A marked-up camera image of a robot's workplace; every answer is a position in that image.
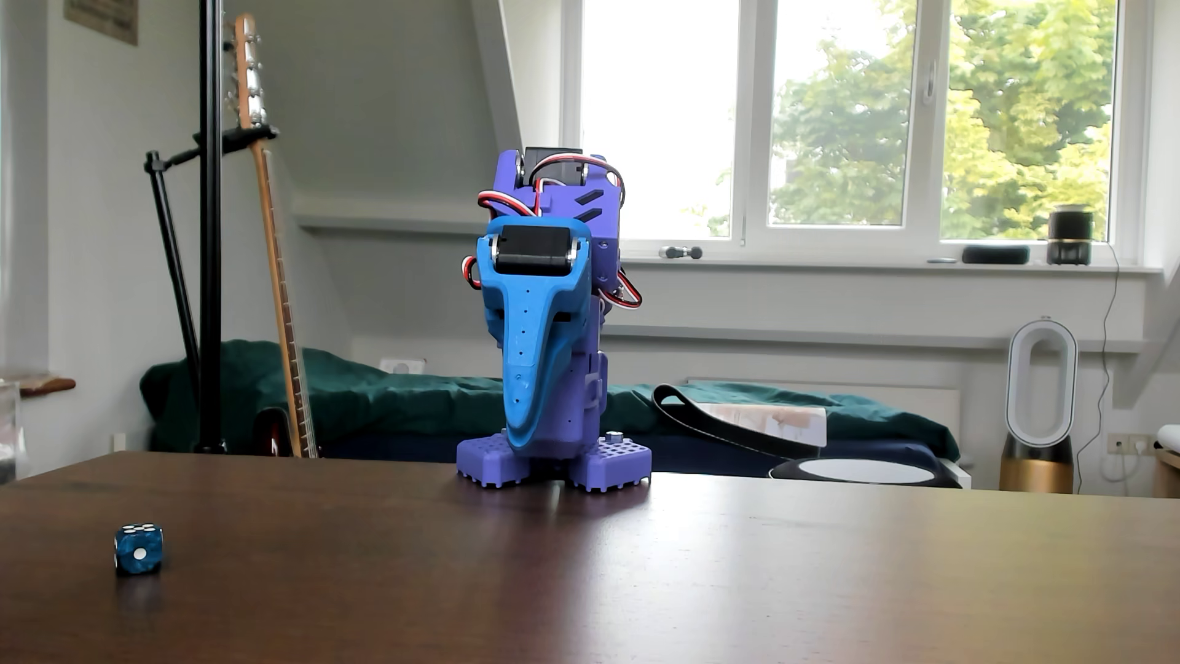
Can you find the blue gripper with motor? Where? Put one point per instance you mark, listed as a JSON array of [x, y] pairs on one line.
[[533, 295]]

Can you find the blue dice with white dots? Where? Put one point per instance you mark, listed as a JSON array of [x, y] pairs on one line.
[[138, 551]]

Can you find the purple robot arm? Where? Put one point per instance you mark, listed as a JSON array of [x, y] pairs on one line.
[[581, 415]]

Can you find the dark green bed blanket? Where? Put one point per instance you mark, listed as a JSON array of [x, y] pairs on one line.
[[387, 392]]

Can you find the dark blue mattress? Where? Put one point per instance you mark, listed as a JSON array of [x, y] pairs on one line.
[[701, 454]]

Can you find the guitar with wooden neck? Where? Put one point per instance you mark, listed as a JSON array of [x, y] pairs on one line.
[[281, 304]]

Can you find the white framed window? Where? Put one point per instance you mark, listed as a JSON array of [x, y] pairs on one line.
[[751, 120]]

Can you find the black round disc white top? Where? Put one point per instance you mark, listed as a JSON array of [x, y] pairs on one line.
[[865, 471]]

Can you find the black guitar stand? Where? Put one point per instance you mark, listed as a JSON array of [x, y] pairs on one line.
[[175, 267]]

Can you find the black oval flat device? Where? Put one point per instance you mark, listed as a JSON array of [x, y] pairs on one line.
[[996, 254]]

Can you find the brown wooden shelf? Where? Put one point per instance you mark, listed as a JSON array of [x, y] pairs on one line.
[[41, 384]]

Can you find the white and gold bladeless fan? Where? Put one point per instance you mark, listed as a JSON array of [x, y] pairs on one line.
[[1040, 461]]

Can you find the clear glass container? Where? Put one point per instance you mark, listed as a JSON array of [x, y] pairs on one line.
[[7, 433]]

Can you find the black cylindrical speaker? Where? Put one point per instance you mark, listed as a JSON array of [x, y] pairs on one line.
[[1069, 235]]

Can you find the white rounded object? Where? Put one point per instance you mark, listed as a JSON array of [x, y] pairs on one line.
[[1171, 437]]

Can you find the light wooden side furniture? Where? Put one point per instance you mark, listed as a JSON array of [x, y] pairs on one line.
[[1169, 475]]

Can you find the brown framed wall picture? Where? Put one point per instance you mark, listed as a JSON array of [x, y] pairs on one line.
[[103, 17]]

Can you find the white double wall socket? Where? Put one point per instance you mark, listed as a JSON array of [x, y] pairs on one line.
[[1130, 444]]

